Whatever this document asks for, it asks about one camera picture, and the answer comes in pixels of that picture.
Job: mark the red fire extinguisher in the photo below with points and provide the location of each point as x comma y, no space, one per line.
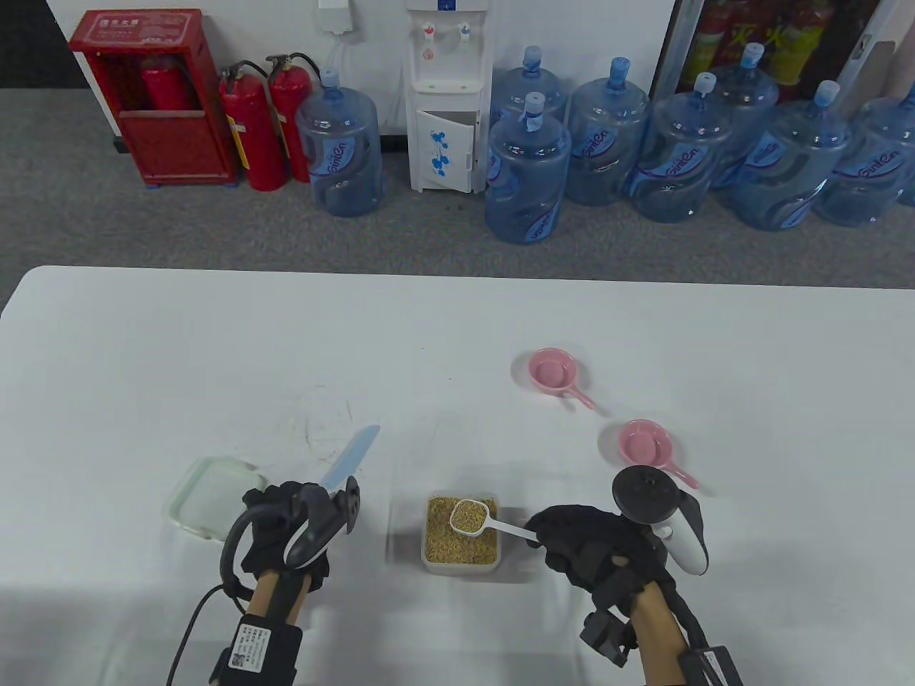
163,86
254,136
289,100

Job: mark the blue water jug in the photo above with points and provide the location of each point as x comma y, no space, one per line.
339,150

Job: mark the row of blue water bottles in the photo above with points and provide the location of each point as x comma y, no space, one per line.
525,179

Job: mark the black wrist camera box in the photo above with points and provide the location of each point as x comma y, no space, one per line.
711,668
261,647

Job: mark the person's right hand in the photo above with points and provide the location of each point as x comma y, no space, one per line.
579,543

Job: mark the light blue knife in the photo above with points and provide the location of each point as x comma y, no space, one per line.
354,454

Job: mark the red fire extinguisher cabinet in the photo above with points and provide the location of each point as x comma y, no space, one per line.
171,150

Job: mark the person's right forearm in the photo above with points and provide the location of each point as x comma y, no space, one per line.
658,636

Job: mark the person's left hand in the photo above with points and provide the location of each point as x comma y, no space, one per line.
271,500

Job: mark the white wall box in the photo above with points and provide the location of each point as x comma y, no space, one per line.
334,16

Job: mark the clear plastic food container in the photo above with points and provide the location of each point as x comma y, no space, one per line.
461,568

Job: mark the small white sesame portion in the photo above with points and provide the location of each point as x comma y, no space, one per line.
470,516

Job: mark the white sesame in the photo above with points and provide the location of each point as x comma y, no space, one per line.
443,543

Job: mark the clear green-rimmed container lid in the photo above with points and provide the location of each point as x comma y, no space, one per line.
204,496

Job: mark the person's left forearm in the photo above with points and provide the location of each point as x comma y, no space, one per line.
268,593

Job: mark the white water dispenser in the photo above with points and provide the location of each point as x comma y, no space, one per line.
447,71

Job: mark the white plastic coffee spoon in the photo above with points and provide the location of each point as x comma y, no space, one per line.
504,527

